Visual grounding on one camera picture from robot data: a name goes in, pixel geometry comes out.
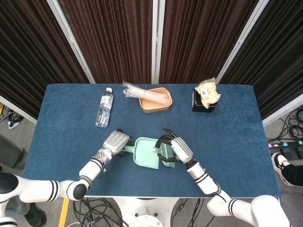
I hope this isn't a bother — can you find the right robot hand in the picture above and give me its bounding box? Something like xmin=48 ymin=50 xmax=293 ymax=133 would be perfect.
xmin=155 ymin=129 xmax=194 ymax=169

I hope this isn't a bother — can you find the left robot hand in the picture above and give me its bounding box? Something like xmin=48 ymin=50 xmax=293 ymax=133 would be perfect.
xmin=102 ymin=129 xmax=134 ymax=158

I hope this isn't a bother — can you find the mint green hand broom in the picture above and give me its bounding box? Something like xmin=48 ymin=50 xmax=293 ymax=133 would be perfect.
xmin=152 ymin=141 xmax=178 ymax=169

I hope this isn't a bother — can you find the mint green dustpan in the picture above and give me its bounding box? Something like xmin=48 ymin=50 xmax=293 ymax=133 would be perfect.
xmin=122 ymin=137 xmax=164 ymax=170

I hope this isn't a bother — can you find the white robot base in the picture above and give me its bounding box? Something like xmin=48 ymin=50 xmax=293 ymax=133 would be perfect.
xmin=113 ymin=197 xmax=182 ymax=227

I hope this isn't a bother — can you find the clear plastic water bottle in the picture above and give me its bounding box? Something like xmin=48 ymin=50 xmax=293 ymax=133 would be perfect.
xmin=95 ymin=87 xmax=114 ymax=128

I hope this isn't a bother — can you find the black cardboard box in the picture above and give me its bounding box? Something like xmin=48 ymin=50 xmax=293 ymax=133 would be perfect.
xmin=191 ymin=88 xmax=217 ymax=114

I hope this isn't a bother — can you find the tan paper bowl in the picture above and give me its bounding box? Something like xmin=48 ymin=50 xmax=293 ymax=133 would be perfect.
xmin=138 ymin=87 xmax=173 ymax=114

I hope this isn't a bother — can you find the blue table mat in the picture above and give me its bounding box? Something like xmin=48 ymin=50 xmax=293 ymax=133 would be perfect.
xmin=22 ymin=83 xmax=284 ymax=198

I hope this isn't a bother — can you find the clear plastic cup stack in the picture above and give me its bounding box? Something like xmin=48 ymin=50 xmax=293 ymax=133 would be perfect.
xmin=122 ymin=81 xmax=172 ymax=106

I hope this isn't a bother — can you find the yellow snack bag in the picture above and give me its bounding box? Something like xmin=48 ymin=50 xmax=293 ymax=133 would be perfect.
xmin=194 ymin=78 xmax=222 ymax=109

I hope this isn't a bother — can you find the yellow floor tape strip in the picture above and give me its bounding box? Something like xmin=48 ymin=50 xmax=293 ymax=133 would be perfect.
xmin=58 ymin=198 xmax=71 ymax=227

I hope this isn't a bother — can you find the black and white sneaker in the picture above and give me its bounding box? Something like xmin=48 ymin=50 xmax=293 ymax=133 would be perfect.
xmin=271 ymin=152 xmax=296 ymax=187

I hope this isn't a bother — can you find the brown curtain partition panel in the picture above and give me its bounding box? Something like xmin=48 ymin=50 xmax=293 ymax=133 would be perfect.
xmin=157 ymin=0 xmax=261 ymax=84
xmin=58 ymin=0 xmax=158 ymax=84
xmin=0 ymin=0 xmax=96 ymax=124
xmin=216 ymin=0 xmax=303 ymax=128

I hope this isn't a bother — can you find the grey trouser leg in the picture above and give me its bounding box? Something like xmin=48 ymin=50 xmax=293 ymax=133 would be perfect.
xmin=0 ymin=133 xmax=31 ymax=170

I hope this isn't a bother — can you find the black shoe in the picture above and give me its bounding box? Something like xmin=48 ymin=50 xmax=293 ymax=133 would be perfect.
xmin=24 ymin=202 xmax=47 ymax=227

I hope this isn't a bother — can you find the black foot pedal board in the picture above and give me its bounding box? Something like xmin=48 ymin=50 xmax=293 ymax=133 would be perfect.
xmin=268 ymin=140 xmax=303 ymax=164

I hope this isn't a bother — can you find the black trouser leg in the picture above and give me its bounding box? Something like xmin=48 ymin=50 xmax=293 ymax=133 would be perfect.
xmin=283 ymin=162 xmax=303 ymax=187

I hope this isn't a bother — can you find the black floor cable bundle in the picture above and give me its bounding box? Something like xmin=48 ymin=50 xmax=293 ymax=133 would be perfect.
xmin=0 ymin=104 xmax=25 ymax=124
xmin=172 ymin=198 xmax=205 ymax=227
xmin=279 ymin=106 xmax=303 ymax=143
xmin=72 ymin=198 xmax=128 ymax=227

